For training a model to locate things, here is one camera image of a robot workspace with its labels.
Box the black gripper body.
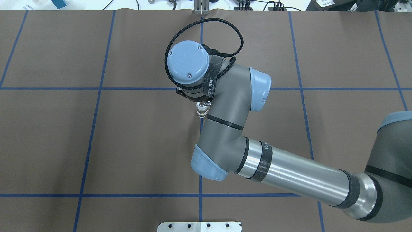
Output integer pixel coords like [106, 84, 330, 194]
[176, 87, 210, 102]

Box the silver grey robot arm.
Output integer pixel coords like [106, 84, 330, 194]
[165, 41, 411, 223]

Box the black braided cable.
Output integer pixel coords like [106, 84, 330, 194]
[164, 18, 244, 91]

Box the aluminium frame post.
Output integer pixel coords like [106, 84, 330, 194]
[193, 0, 210, 16]

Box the white pedestal column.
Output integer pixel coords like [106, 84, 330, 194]
[157, 221, 243, 232]

